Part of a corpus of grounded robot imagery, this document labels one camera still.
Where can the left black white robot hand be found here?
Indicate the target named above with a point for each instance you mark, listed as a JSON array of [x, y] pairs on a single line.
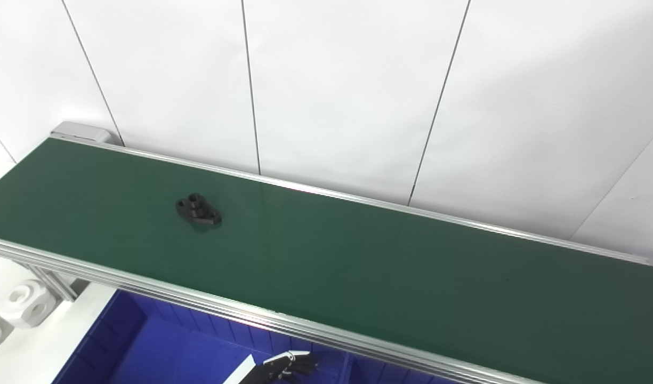
[[275, 369]]

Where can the black flanged metal part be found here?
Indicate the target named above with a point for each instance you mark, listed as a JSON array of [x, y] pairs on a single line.
[[198, 210]]

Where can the green conveyor belt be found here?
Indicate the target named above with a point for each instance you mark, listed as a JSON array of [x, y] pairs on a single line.
[[358, 256], [198, 301]]

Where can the blue plastic bin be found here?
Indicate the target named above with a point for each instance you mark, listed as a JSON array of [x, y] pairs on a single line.
[[155, 352], [379, 373]]

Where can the aluminium conveyor support leg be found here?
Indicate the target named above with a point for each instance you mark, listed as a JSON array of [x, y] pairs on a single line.
[[57, 282]]

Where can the white plastic part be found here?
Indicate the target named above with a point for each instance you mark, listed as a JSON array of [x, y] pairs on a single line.
[[25, 304]]

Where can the grey conveyor end housing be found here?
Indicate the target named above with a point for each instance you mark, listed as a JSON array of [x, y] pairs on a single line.
[[81, 130]]

